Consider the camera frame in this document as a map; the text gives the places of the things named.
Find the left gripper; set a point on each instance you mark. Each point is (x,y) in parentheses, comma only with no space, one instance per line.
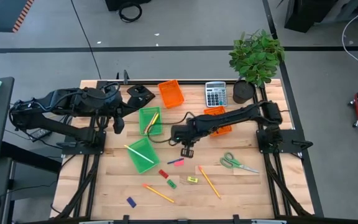
(117,112)

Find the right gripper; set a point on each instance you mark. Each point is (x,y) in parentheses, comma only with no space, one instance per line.
(190,141)

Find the pink eraser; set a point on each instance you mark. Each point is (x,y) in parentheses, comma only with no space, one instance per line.
(179,163)

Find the pink crayon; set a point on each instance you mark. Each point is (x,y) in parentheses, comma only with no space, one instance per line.
(148,127)

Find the cream crayon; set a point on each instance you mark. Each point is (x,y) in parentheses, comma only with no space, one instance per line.
(151,123)

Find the yellow-green eraser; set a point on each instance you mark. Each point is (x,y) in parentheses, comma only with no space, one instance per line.
(193,179)

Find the yellow marker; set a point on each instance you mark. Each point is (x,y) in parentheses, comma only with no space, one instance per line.
(154,119)

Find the red eraser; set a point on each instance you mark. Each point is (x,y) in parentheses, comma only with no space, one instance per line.
(163,174)

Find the green eraser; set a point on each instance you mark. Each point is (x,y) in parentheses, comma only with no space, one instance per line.
(171,184)

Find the green plastic slotted bin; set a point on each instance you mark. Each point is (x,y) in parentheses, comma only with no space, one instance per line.
(158,132)
(145,166)

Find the yellow pencil with eraser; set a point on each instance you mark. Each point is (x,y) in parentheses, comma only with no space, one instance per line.
(158,193)
(209,182)

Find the pale green pencil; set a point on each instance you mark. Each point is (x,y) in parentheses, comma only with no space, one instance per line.
(138,154)

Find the orange plastic slotted bin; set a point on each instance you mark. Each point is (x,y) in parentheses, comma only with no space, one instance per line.
(214,111)
(171,93)

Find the blue eraser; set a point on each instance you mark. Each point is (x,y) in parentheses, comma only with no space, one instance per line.
(131,202)

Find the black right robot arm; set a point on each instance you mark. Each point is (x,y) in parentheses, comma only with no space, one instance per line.
(228,119)

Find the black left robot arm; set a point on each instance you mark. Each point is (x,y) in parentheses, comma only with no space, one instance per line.
(57,124)

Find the black tape dispenser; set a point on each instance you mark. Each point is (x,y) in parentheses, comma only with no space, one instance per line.
(140,98)

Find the grey desk calculator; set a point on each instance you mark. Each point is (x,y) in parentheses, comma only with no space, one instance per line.
(216,95)

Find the black box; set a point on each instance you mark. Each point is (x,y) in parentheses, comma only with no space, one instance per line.
(113,4)

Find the potted plant black pot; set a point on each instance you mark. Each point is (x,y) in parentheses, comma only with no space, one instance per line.
(256,59)

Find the black orange striped mat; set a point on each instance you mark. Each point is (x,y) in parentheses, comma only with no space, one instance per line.
(2,15)

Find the black cabinet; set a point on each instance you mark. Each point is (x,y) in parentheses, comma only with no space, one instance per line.
(306,15)

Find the black clamp post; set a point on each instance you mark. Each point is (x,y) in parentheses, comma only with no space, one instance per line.
(125,76)

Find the black aluminium table frame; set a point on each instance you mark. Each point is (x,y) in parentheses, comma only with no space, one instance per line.
(197,82)

